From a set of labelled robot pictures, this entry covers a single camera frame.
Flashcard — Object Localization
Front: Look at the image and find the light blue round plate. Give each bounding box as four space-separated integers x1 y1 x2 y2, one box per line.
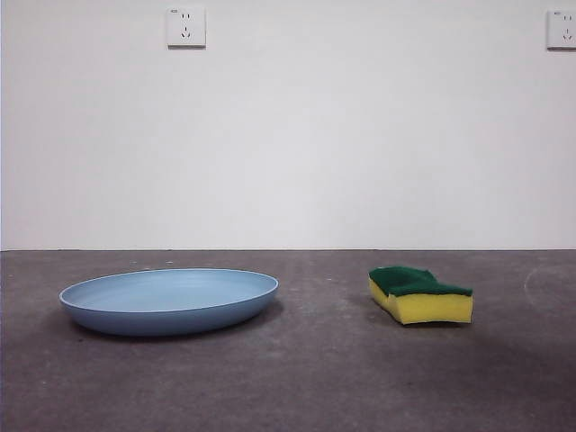
58 267 280 338

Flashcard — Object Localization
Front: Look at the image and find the yellow sponge with green pad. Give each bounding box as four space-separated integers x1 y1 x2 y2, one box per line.
368 265 474 325

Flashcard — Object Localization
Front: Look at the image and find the white wall socket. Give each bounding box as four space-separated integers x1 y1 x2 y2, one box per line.
166 5 208 50
546 9 576 50

